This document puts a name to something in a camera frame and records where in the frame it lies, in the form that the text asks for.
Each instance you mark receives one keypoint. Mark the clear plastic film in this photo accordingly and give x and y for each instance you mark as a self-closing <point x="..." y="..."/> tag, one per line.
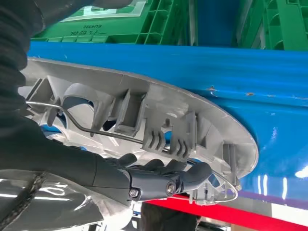
<point x="72" y="204"/>

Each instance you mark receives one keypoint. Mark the green plastic crate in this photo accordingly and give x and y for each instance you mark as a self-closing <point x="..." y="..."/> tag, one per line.
<point x="288" y="25"/>
<point x="149" y="19"/>

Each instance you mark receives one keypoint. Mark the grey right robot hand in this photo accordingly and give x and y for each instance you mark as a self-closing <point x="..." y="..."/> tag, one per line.
<point x="72" y="169"/>

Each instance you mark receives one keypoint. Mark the red barrier belt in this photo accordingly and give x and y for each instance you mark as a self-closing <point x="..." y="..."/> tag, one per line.
<point x="240" y="215"/>

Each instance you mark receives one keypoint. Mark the blue metal shelf rack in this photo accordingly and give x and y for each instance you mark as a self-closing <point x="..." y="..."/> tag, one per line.
<point x="240" y="70"/>

